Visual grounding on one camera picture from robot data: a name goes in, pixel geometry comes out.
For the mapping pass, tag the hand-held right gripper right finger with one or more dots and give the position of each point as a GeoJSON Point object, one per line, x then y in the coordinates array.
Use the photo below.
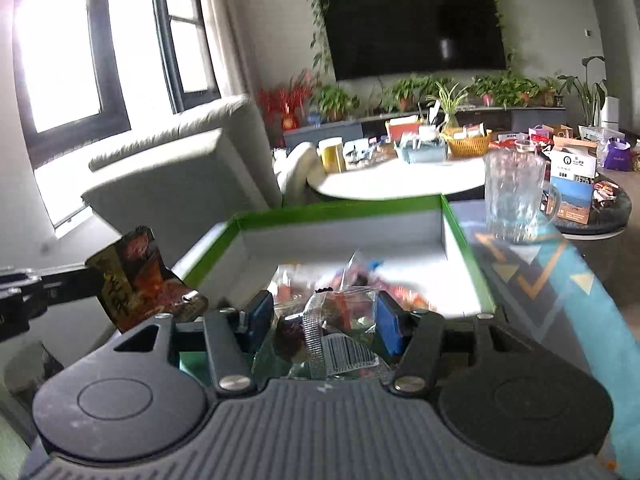
{"type": "Point", "coordinates": [387, 325]}

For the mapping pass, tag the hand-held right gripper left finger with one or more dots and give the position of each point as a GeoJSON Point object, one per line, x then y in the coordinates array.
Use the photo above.
{"type": "Point", "coordinates": [260, 316]}

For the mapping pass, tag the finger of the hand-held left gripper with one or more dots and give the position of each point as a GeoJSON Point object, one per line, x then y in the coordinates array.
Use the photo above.
{"type": "Point", "coordinates": [65, 285]}

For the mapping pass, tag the clear barcode snack packet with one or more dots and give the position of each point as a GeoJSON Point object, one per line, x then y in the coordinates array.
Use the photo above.
{"type": "Point", "coordinates": [345, 355]}

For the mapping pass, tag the brown red snack packet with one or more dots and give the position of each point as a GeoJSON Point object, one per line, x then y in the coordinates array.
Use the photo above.
{"type": "Point", "coordinates": [135, 275]}

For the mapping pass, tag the green cardboard box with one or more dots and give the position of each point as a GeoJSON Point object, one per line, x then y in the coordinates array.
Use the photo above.
{"type": "Point", "coordinates": [340, 235]}

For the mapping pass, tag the pile of snack packets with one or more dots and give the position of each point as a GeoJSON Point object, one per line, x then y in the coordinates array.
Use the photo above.
{"type": "Point", "coordinates": [400, 295]}

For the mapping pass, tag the white round table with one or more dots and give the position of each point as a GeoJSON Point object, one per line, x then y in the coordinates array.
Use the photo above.
{"type": "Point", "coordinates": [390, 180]}

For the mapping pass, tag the grey sofa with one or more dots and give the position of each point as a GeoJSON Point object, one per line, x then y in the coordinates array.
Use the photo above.
{"type": "Point", "coordinates": [175, 185]}

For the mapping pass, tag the white pillow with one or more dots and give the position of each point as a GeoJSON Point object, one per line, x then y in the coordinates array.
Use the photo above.
{"type": "Point", "coordinates": [295, 170]}

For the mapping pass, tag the blue-grey plastic basket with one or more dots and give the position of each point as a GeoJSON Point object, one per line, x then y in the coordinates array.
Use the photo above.
{"type": "Point", "coordinates": [420, 154]}

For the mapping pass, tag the yellow can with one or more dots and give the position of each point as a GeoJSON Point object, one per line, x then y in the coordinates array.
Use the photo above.
{"type": "Point", "coordinates": [331, 156]}

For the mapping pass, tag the clear glass mug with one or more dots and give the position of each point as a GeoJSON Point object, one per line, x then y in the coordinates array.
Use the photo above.
{"type": "Point", "coordinates": [510, 195]}

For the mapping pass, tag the teal patterned mat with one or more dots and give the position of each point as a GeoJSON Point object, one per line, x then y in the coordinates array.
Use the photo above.
{"type": "Point", "coordinates": [575, 310]}

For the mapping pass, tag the red box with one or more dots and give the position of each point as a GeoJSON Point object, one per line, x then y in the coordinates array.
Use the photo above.
{"type": "Point", "coordinates": [402, 130]}

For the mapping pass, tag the grey television cabinet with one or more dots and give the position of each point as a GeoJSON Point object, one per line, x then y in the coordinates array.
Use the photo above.
{"type": "Point", "coordinates": [330, 132]}

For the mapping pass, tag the orange woven basket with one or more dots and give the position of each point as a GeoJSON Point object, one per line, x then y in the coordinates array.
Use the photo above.
{"type": "Point", "coordinates": [467, 145]}

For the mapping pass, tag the red flower decoration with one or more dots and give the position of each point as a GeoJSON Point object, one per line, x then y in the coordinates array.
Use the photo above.
{"type": "Point", "coordinates": [285, 97]}

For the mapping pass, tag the black framed window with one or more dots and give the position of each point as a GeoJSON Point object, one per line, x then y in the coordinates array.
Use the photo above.
{"type": "Point", "coordinates": [55, 60]}

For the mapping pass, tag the bushy potted plant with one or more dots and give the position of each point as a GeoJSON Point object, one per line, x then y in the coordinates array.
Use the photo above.
{"type": "Point", "coordinates": [335, 102]}

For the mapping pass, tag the spider plant in vase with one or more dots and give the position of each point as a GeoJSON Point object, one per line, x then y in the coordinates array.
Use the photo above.
{"type": "Point", "coordinates": [448, 105]}

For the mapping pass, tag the white and blue carton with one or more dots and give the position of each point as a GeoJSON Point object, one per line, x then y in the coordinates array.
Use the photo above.
{"type": "Point", "coordinates": [570, 185]}

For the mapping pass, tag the small potted plant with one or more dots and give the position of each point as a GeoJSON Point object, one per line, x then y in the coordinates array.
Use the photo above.
{"type": "Point", "coordinates": [407, 91]}

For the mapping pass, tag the dark round side table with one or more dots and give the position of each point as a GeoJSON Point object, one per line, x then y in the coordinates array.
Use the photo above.
{"type": "Point", "coordinates": [610, 216]}

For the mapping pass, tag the row of potted plants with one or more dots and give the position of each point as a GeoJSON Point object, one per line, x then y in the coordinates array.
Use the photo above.
{"type": "Point", "coordinates": [505, 90]}

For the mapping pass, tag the ivy vine around television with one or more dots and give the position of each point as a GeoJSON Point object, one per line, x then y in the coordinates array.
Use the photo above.
{"type": "Point", "coordinates": [316, 45]}

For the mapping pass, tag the purple bag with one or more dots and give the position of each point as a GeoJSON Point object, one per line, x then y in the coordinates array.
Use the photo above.
{"type": "Point", "coordinates": [617, 156]}

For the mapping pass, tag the clear plastic bag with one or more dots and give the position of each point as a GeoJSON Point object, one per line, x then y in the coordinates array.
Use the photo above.
{"type": "Point", "coordinates": [602, 136]}

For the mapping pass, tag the beige curtain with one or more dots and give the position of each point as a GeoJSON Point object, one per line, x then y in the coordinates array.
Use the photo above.
{"type": "Point", "coordinates": [220, 25]}

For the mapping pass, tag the white cylinder air purifier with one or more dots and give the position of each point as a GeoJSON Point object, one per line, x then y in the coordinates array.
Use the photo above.
{"type": "Point", "coordinates": [609, 112]}

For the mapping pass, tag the tall leafy plant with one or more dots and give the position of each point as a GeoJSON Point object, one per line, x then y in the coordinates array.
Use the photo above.
{"type": "Point", "coordinates": [590, 91]}

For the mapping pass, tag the black wall television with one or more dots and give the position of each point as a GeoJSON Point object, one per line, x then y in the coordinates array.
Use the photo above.
{"type": "Point", "coordinates": [415, 25]}

